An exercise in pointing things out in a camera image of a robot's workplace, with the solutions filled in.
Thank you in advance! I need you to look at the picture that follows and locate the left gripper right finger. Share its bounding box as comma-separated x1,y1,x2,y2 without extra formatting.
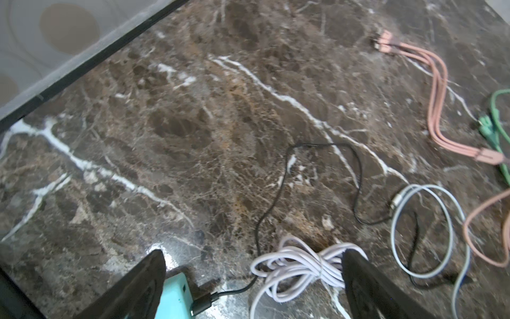
342,249,434,319

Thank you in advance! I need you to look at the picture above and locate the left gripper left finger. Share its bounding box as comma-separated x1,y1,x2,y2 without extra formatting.
76,249,166,318

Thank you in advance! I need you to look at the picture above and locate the teal adapter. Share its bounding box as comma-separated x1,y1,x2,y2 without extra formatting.
155,272,193,319

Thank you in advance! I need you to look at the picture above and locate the long white usb cable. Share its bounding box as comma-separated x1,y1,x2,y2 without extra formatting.
389,183,471,319

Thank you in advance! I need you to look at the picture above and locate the light green cable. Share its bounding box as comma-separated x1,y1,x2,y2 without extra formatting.
477,88,510,186

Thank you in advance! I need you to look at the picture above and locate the pink cable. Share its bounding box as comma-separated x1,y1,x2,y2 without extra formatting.
372,29,510,268

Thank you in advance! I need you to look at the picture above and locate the thin black cable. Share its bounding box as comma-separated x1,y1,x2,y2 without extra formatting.
190,142,451,317

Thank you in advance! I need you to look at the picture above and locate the white thin cable bundle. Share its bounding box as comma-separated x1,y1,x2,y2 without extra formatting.
248,234,369,319

